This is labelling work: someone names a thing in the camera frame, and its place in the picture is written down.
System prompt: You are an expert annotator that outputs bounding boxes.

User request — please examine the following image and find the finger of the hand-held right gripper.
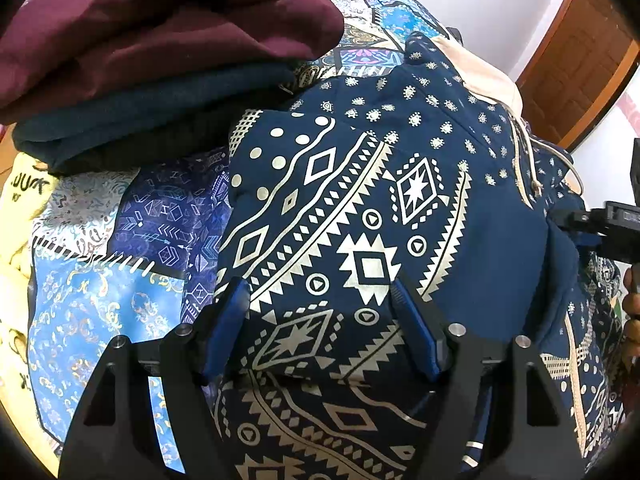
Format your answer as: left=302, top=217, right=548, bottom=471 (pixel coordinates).
left=547, top=200, right=608, bottom=252

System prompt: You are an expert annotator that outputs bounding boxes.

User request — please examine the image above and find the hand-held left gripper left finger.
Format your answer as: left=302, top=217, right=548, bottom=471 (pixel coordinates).
left=57, top=277, right=251, bottom=480

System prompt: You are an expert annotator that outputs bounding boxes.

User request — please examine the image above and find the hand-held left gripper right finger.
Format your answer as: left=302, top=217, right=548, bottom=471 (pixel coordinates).
left=390, top=275, right=587, bottom=480

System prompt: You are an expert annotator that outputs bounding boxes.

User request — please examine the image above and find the navy patterned hoodie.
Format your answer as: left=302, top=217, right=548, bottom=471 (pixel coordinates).
left=212, top=32, right=626, bottom=480

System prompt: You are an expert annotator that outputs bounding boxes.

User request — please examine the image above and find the person's right hand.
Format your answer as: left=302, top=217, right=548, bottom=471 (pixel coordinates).
left=620, top=262, right=640, bottom=396

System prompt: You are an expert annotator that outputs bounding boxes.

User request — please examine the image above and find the blue patchwork bedspread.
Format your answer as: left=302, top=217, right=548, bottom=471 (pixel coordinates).
left=30, top=0, right=631, bottom=466

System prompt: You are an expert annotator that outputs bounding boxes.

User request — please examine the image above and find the wooden door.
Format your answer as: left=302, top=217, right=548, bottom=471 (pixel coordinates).
left=515, top=0, right=640, bottom=148

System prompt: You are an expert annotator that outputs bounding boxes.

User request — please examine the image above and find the black folded garment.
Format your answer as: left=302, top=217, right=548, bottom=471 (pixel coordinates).
left=50, top=110, right=241, bottom=177

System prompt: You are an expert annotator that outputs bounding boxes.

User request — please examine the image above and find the cream printed bed sheet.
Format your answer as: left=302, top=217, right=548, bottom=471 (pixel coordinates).
left=0, top=152, right=66, bottom=461

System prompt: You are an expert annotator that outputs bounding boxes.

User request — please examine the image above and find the dark teal folded garment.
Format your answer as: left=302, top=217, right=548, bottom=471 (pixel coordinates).
left=12, top=62, right=311, bottom=171

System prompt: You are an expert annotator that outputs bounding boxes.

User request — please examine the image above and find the maroon folded garment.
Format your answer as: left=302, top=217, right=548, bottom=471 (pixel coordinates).
left=0, top=0, right=346, bottom=125

